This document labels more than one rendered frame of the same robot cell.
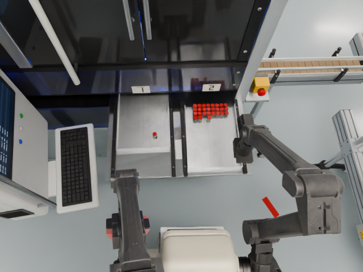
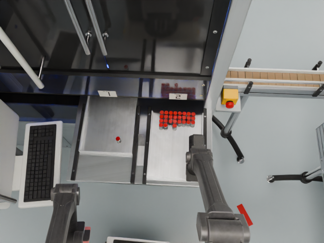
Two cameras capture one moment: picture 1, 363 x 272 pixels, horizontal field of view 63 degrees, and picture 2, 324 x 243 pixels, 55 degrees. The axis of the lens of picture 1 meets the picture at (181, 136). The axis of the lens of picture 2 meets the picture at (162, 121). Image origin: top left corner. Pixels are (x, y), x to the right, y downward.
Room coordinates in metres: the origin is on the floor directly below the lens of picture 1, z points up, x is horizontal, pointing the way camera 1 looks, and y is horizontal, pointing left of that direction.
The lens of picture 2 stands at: (0.12, -0.18, 2.35)
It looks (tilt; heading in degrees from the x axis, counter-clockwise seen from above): 68 degrees down; 11
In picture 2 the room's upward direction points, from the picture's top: 2 degrees counter-clockwise
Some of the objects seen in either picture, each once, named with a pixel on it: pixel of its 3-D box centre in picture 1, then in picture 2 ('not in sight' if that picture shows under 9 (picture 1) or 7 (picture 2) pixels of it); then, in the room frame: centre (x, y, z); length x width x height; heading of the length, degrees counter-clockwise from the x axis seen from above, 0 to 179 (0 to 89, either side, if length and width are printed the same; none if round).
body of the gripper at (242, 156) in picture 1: (244, 148); (195, 167); (0.42, -0.24, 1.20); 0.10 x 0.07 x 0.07; 5
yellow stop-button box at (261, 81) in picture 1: (260, 83); (229, 95); (0.85, -0.38, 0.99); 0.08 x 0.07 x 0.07; 6
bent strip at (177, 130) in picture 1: (178, 143); (140, 149); (0.54, 0.01, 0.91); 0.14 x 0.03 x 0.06; 7
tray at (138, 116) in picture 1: (143, 117); (109, 120); (0.67, 0.20, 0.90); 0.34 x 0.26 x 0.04; 6
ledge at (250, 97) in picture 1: (255, 90); (227, 99); (0.89, -0.39, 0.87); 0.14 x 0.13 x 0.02; 6
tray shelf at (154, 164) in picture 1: (177, 131); (142, 137); (0.62, 0.02, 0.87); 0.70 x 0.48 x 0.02; 96
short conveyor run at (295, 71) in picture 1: (304, 68); (281, 80); (1.02, -0.65, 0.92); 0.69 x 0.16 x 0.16; 96
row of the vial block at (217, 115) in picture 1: (210, 115); (177, 123); (0.71, -0.14, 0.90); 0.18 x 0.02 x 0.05; 95
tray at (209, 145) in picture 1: (212, 135); (175, 144); (0.60, -0.15, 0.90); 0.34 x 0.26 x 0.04; 6
